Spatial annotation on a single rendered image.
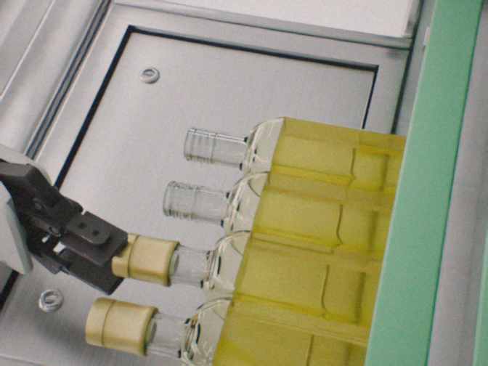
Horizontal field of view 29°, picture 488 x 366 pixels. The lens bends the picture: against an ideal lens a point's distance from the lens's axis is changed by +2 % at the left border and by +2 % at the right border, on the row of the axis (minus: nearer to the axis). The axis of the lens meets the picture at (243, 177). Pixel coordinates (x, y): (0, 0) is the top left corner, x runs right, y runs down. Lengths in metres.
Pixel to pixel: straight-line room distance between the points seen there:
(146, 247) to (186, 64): 0.36
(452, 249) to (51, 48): 0.61
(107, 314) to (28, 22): 0.53
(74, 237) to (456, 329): 0.30
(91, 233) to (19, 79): 0.37
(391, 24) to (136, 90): 0.29
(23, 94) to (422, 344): 0.61
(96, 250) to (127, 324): 0.06
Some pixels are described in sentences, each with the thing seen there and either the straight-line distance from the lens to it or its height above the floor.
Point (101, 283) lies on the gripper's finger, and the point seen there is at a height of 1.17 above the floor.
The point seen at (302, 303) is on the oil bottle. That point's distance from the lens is 0.66.
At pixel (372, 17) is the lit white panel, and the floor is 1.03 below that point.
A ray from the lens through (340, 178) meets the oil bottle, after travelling 0.73.
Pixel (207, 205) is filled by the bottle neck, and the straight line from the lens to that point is 0.73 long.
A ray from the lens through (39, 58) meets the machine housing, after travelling 1.06.
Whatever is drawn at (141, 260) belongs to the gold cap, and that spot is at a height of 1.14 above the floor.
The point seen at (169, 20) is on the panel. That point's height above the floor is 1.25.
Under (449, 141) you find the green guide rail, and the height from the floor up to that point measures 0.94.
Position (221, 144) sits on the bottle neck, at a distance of 0.76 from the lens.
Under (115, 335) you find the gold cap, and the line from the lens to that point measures 0.68.
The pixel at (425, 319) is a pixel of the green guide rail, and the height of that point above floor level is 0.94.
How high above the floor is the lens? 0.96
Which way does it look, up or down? 10 degrees up
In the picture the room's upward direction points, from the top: 79 degrees counter-clockwise
